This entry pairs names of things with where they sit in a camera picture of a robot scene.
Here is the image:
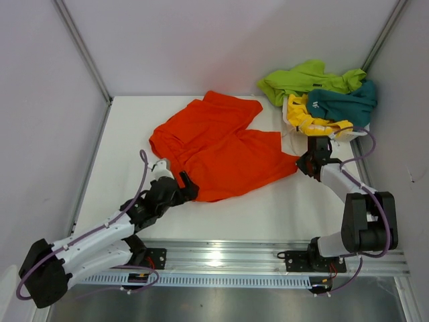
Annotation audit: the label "orange shorts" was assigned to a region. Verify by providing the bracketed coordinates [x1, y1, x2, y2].
[149, 91, 298, 202]

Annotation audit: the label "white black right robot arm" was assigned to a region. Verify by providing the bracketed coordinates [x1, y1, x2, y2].
[296, 136, 399, 271]

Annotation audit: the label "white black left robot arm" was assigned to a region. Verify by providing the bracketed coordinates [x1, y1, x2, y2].
[16, 171, 199, 309]

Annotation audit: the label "yellow shorts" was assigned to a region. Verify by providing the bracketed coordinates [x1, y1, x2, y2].
[282, 94, 353, 136]

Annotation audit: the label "teal shorts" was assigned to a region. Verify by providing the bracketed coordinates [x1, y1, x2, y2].
[306, 80, 377, 127]

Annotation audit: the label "lime green shorts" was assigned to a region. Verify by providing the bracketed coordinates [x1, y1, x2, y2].
[257, 59, 367, 107]

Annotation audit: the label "white plastic laundry basket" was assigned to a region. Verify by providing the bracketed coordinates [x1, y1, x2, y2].
[282, 94, 367, 142]

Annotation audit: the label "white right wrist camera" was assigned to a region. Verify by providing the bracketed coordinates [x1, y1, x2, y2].
[329, 129, 367, 146]

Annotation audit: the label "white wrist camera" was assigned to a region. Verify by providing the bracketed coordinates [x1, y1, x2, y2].
[148, 158, 174, 180]
[329, 129, 367, 146]

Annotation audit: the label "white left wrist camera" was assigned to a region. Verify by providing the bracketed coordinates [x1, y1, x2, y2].
[148, 158, 174, 180]

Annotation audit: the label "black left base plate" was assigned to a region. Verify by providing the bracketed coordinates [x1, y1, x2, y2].
[129, 248, 167, 270]

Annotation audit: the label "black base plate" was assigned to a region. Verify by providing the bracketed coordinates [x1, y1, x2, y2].
[278, 250, 347, 273]
[129, 248, 167, 270]

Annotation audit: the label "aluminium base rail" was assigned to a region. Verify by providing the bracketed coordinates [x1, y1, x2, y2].
[46, 238, 412, 278]

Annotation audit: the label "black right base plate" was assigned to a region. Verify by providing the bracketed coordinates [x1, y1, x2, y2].
[278, 250, 347, 273]

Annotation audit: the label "white slotted cable duct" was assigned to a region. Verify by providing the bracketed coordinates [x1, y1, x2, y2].
[80, 272, 312, 289]

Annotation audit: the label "right aluminium frame post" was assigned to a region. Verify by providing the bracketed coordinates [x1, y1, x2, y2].
[361, 0, 410, 73]

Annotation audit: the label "aluminium frame post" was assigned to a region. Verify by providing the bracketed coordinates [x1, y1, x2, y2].
[361, 0, 410, 73]
[52, 0, 113, 103]

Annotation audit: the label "left aluminium frame post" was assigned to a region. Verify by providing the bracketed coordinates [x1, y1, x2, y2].
[52, 0, 113, 103]

